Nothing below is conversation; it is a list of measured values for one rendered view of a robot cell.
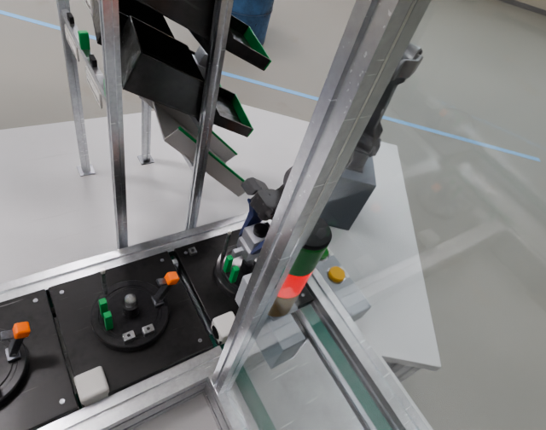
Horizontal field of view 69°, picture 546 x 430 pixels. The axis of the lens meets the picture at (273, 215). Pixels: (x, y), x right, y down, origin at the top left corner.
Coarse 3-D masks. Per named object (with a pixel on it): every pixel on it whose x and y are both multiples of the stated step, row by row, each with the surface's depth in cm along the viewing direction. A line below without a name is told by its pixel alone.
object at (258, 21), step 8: (240, 0) 324; (248, 0) 325; (256, 0) 327; (264, 0) 332; (272, 0) 341; (232, 8) 328; (240, 8) 328; (248, 8) 330; (256, 8) 332; (264, 8) 338; (272, 8) 357; (240, 16) 334; (248, 16) 334; (256, 16) 337; (264, 16) 345; (248, 24) 340; (256, 24) 344; (264, 24) 352; (256, 32) 351; (264, 32) 362
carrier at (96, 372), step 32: (160, 256) 87; (64, 288) 77; (96, 288) 79; (128, 288) 79; (64, 320) 74; (96, 320) 73; (128, 320) 74; (160, 320) 76; (192, 320) 80; (96, 352) 71; (128, 352) 73; (160, 352) 74; (192, 352) 75; (96, 384) 66; (128, 384) 69
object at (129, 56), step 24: (144, 24) 73; (120, 48) 72; (144, 48) 77; (168, 48) 78; (144, 72) 67; (168, 72) 68; (192, 72) 84; (144, 96) 70; (168, 96) 72; (192, 96) 74; (216, 120) 80; (240, 120) 89
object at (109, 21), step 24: (216, 0) 60; (216, 24) 62; (216, 48) 65; (72, 72) 89; (120, 72) 59; (216, 72) 69; (72, 96) 93; (120, 96) 62; (216, 96) 72; (120, 120) 66; (144, 120) 108; (120, 144) 69; (144, 144) 115; (120, 168) 74; (120, 192) 78; (192, 192) 91; (120, 216) 83; (192, 216) 96; (120, 240) 89
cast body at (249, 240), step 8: (256, 224) 78; (264, 224) 78; (248, 232) 78; (256, 232) 77; (264, 232) 77; (240, 240) 80; (248, 240) 78; (256, 240) 77; (240, 248) 79; (248, 248) 79; (232, 256) 80; (248, 256) 79; (256, 256) 81
